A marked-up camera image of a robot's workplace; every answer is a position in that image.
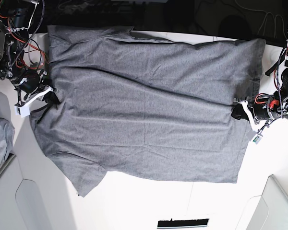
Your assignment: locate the white bin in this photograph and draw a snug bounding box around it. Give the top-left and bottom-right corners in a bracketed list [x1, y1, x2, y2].
[236, 175, 288, 230]
[0, 153, 63, 230]

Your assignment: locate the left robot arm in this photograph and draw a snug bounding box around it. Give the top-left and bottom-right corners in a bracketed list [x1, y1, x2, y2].
[231, 36, 288, 134]

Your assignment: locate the grey t-shirt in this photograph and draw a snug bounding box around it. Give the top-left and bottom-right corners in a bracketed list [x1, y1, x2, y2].
[30, 25, 266, 196]

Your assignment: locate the pile of grey clothes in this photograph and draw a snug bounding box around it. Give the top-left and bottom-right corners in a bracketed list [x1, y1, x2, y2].
[0, 92, 15, 168]

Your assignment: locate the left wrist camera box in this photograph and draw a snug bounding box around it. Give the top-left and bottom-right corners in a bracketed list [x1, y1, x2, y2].
[246, 130, 263, 144]

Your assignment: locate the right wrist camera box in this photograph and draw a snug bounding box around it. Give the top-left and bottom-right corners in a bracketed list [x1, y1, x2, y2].
[14, 104, 30, 118]

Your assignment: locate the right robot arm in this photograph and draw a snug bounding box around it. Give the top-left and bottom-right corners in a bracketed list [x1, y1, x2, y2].
[0, 0, 60, 106]

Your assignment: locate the right white bin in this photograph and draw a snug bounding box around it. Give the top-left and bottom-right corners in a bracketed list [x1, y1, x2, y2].
[236, 175, 288, 230]

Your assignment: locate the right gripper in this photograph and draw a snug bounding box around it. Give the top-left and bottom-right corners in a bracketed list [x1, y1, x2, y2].
[15, 76, 60, 105]

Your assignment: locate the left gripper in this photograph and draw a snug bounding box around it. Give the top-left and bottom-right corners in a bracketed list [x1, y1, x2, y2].
[231, 94, 271, 132]

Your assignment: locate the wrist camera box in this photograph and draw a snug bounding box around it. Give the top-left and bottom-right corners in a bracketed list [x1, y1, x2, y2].
[246, 130, 263, 144]
[14, 104, 30, 118]

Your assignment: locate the left white bin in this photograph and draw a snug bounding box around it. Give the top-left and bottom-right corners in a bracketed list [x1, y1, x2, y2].
[0, 153, 63, 230]

